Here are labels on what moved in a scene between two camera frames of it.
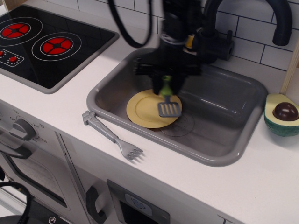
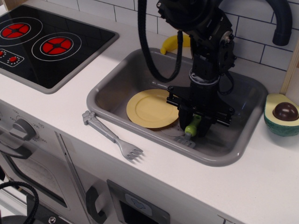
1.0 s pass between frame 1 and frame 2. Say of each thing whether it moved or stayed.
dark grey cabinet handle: stayed
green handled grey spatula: moved
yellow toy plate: stayed
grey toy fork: stayed
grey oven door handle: stayed
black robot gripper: moved
